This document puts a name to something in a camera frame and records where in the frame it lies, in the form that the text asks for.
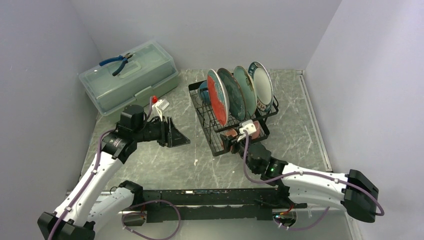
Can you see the clear plastic storage box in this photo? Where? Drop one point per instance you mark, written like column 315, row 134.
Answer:
column 112, row 85

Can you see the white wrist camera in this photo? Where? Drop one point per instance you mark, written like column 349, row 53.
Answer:
column 246, row 129
column 158, row 107

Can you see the mint green flower plate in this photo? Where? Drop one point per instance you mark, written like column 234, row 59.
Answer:
column 246, row 84

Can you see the small pink mug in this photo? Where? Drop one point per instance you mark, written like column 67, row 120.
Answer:
column 227, row 139

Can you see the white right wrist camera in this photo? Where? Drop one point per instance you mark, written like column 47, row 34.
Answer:
column 246, row 129

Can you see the dark blue speckled plate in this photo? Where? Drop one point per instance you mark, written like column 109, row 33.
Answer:
column 237, row 103

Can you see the dark blue tan bowl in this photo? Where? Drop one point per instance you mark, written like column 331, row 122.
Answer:
column 203, row 92

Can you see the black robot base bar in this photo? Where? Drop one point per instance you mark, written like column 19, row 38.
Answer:
column 211, row 204

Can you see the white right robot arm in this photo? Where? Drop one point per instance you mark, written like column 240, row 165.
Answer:
column 351, row 192

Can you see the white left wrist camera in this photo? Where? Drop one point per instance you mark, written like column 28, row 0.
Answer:
column 158, row 107

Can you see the large pink mug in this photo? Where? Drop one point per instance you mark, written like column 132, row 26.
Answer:
column 261, row 129

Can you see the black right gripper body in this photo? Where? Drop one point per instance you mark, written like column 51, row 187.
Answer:
column 251, row 166

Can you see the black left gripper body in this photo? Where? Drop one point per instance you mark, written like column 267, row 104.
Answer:
column 157, row 131

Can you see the green rimmed white plate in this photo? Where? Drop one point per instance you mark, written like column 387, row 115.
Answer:
column 262, row 85

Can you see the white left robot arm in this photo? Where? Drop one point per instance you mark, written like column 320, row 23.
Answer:
column 78, row 217

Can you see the black wire dish rack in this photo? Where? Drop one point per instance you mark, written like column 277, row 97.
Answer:
column 211, row 127

